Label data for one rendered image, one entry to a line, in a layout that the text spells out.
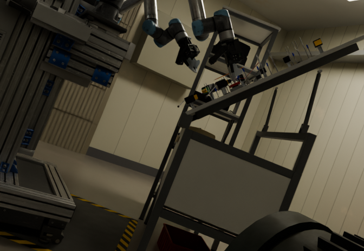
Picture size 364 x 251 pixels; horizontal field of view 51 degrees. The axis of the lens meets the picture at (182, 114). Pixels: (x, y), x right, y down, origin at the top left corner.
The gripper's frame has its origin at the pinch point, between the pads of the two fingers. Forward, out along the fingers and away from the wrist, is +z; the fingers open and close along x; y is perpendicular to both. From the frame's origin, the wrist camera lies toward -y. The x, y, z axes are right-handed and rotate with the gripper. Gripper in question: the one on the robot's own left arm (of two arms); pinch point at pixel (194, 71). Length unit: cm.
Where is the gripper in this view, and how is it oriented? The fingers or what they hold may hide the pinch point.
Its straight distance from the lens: 215.9
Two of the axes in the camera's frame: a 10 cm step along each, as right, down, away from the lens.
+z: 3.7, 8.5, -3.7
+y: 5.5, -5.2, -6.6
